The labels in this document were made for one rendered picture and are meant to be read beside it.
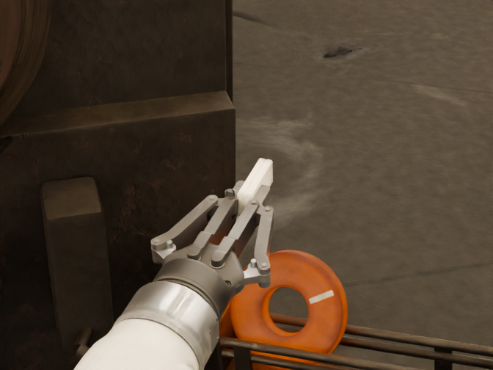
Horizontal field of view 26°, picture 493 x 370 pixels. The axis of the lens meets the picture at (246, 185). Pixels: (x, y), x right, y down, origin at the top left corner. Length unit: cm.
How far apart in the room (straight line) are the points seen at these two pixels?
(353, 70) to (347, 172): 64
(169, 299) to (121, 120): 57
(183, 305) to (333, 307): 44
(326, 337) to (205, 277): 41
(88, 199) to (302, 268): 31
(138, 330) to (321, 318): 48
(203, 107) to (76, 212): 24
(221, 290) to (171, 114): 53
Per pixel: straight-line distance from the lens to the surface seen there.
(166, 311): 95
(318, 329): 138
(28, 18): 130
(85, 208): 144
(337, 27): 390
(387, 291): 259
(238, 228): 108
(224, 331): 141
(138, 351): 91
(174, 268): 100
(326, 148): 313
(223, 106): 151
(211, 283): 100
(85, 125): 148
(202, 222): 111
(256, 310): 140
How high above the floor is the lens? 159
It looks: 33 degrees down
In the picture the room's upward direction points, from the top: straight up
